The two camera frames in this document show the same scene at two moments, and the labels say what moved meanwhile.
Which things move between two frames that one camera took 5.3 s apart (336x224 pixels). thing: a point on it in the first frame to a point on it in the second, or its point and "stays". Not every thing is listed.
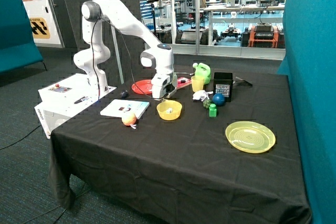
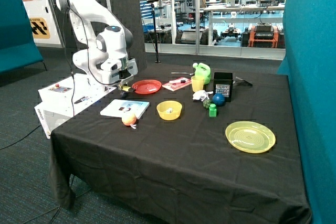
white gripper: (164, 86) to (113, 69)
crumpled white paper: (201, 95) stays
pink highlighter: (182, 80) stays
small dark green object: (206, 103) stays
